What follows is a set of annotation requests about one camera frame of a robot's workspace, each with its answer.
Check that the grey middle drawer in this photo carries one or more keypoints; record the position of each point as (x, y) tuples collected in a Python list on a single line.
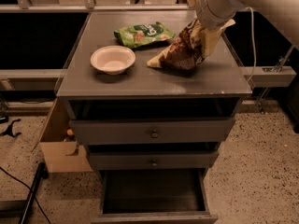
[(152, 160)]

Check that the white paper bowl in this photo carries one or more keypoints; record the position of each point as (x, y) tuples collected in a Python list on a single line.
[(112, 60)]

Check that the black pole on floor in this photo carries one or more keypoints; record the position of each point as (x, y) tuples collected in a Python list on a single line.
[(40, 173)]

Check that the metal railing frame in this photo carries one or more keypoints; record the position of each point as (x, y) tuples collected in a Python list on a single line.
[(86, 6)]

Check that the brown chip bag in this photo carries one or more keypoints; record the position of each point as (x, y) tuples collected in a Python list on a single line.
[(184, 53)]

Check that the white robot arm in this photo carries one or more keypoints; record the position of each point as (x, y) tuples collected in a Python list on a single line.
[(283, 14)]

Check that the orange ball in box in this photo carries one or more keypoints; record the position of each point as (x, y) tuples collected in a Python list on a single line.
[(70, 132)]

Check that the cardboard box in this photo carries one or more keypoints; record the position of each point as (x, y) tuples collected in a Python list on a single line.
[(61, 153)]

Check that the grey top drawer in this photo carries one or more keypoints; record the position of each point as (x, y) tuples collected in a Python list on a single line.
[(92, 132)]

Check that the black clamp on floor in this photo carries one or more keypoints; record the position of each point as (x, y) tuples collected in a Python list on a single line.
[(9, 130)]

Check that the grey bottom drawer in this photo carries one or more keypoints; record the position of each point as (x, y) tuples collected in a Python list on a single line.
[(174, 196)]

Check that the grey drawer cabinet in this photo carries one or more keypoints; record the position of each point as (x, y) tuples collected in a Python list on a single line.
[(214, 90)]

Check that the green chip bag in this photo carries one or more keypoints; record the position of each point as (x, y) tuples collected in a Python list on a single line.
[(142, 35)]

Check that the grey drawer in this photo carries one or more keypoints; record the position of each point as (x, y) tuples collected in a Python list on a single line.
[(174, 196), (92, 132), (152, 160)]

